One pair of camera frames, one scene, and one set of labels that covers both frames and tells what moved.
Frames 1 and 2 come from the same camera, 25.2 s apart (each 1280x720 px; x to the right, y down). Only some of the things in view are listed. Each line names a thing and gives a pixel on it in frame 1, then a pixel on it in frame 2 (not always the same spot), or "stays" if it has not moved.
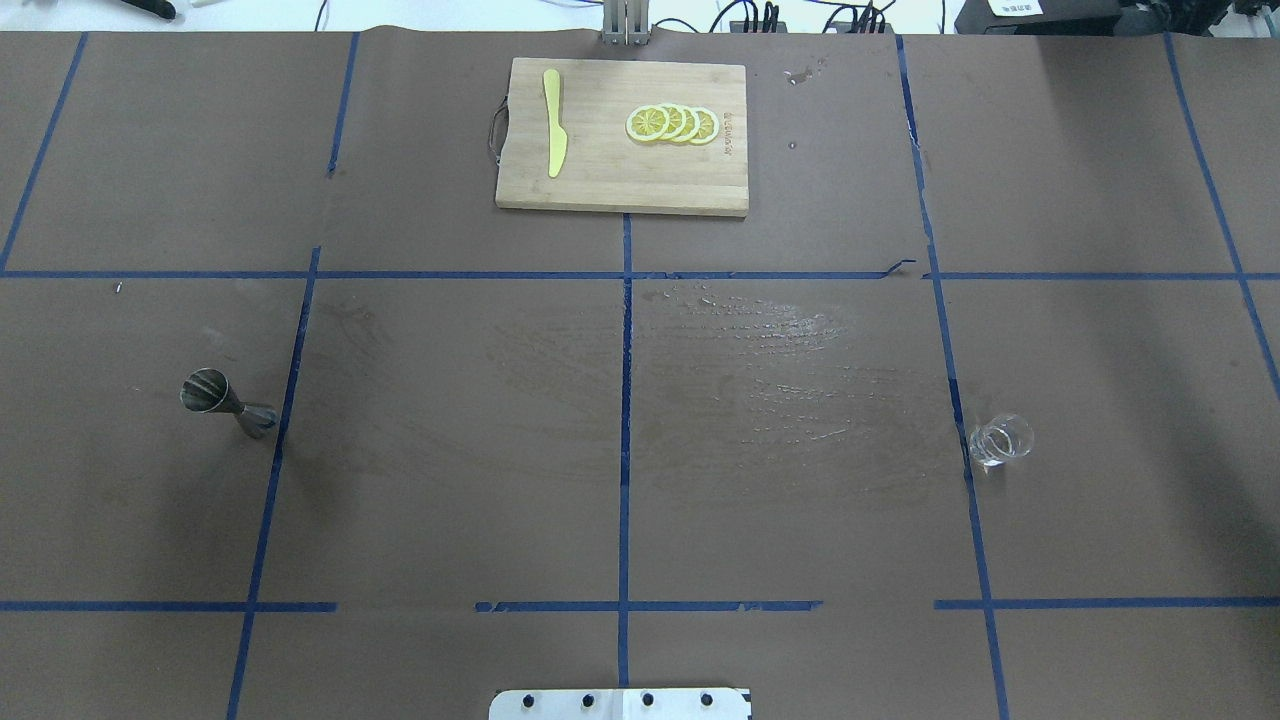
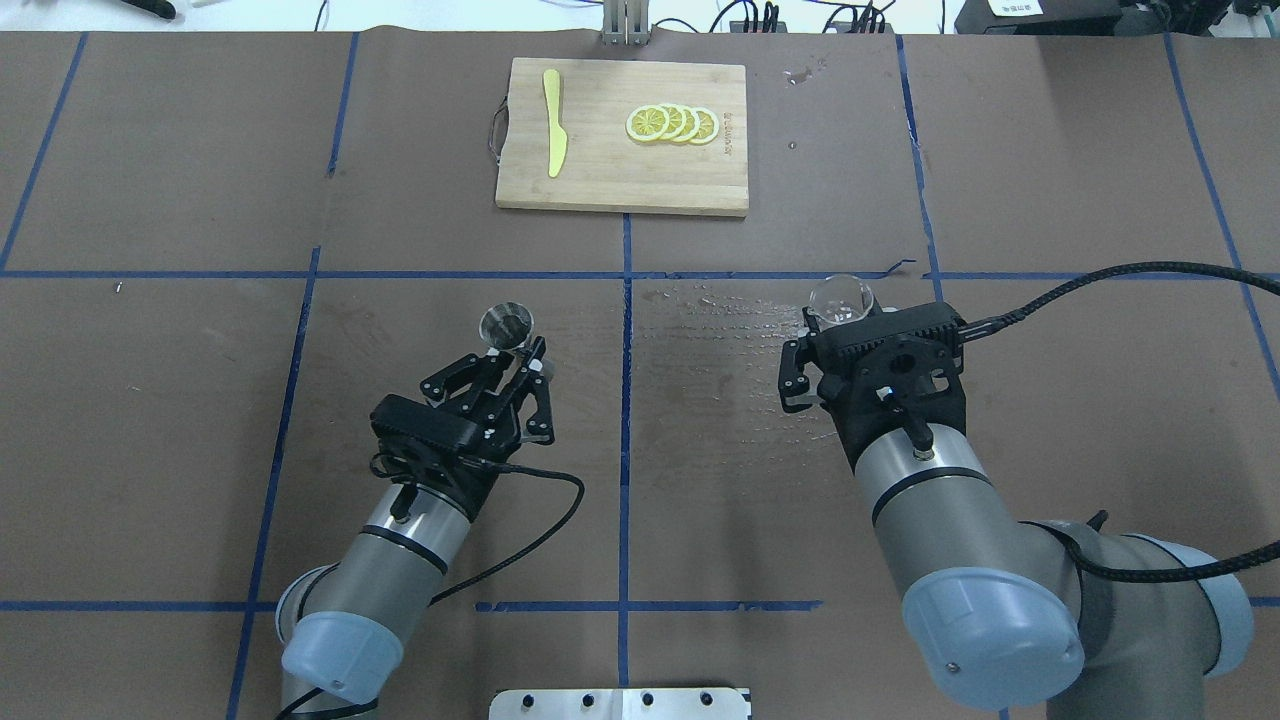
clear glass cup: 1001,439 to 840,299
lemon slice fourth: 708,126 stays
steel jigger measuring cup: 207,390 to 506,326
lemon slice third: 692,124 stays
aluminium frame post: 626,22 stays
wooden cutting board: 603,167 stays
